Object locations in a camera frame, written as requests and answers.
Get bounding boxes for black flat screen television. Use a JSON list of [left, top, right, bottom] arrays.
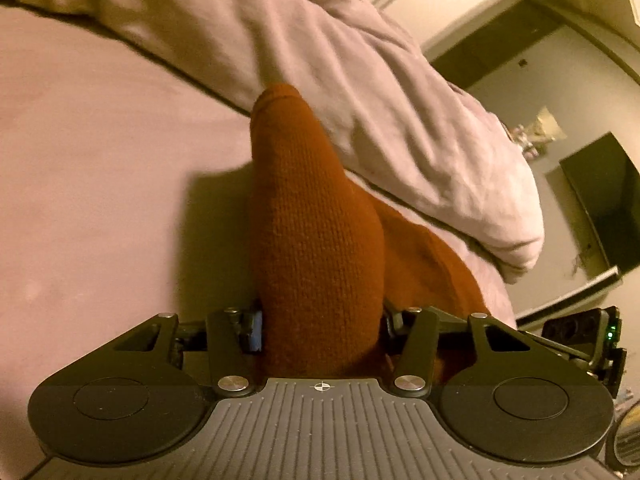
[[559, 132, 640, 272]]

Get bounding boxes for round dark rimmed object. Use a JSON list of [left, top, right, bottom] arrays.
[[605, 402, 640, 480]]

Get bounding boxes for white shelf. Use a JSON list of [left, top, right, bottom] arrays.
[[515, 266, 621, 322]]

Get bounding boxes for pink duvet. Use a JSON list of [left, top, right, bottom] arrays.
[[0, 0, 546, 272]]

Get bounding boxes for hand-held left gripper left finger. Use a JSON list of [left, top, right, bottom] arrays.
[[114, 307, 265, 396]]

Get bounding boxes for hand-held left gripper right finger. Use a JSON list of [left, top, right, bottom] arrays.
[[382, 300, 532, 397]]

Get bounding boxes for bed with pink sheet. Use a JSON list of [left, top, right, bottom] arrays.
[[0, 2, 519, 397]]

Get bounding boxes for rust orange knitted sweater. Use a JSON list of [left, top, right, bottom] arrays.
[[248, 83, 489, 379]]

